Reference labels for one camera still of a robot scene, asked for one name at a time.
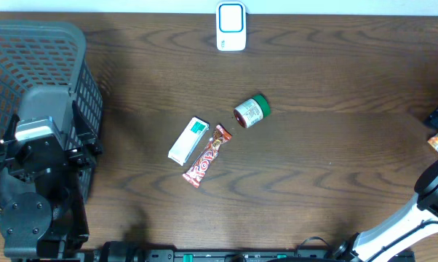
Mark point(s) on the green lid jar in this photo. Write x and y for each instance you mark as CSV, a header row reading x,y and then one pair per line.
x,y
252,111

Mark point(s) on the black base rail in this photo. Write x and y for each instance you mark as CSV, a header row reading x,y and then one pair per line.
x,y
124,251

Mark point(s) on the white green box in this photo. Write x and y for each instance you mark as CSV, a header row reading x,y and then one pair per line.
x,y
188,140

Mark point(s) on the grey plastic shopping basket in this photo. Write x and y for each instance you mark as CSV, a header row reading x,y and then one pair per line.
x,y
42,71

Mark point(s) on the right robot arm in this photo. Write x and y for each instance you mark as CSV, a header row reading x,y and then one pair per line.
x,y
417,220

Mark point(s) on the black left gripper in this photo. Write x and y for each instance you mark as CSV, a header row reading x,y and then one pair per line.
x,y
76,161

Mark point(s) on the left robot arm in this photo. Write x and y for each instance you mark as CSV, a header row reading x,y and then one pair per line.
x,y
44,186

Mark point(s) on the red chocolate bar wrapper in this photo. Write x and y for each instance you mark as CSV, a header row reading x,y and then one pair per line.
x,y
199,168

